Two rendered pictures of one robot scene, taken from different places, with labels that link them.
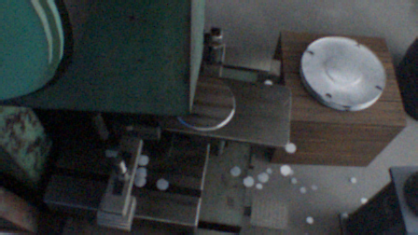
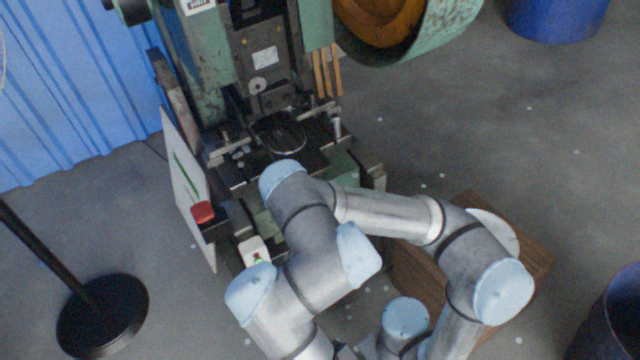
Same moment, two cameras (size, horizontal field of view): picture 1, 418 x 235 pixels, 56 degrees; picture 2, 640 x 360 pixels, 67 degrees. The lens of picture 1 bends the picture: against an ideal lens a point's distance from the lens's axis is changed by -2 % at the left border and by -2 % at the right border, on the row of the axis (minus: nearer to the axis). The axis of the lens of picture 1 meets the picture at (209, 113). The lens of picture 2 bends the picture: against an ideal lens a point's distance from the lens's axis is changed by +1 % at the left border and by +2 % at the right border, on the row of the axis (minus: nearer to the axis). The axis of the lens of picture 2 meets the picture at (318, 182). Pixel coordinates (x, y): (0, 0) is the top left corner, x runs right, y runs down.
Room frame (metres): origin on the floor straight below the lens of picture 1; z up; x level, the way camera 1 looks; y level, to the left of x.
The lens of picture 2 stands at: (0.02, -1.02, 1.83)
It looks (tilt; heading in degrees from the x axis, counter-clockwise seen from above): 49 degrees down; 64
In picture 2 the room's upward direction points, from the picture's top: 8 degrees counter-clockwise
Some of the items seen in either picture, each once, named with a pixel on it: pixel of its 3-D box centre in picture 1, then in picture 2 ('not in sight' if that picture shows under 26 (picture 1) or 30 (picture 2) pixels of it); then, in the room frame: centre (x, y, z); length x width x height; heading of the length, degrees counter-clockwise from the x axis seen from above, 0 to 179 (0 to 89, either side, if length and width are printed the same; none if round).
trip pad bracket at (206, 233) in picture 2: not in sight; (219, 235); (0.11, -0.07, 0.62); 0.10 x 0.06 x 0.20; 176
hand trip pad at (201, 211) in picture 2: not in sight; (204, 217); (0.09, -0.07, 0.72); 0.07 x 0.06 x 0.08; 86
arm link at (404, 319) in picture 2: not in sight; (405, 326); (0.40, -0.63, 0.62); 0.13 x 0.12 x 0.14; 85
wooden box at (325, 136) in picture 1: (326, 102); (465, 272); (0.86, -0.44, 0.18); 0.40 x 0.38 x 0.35; 93
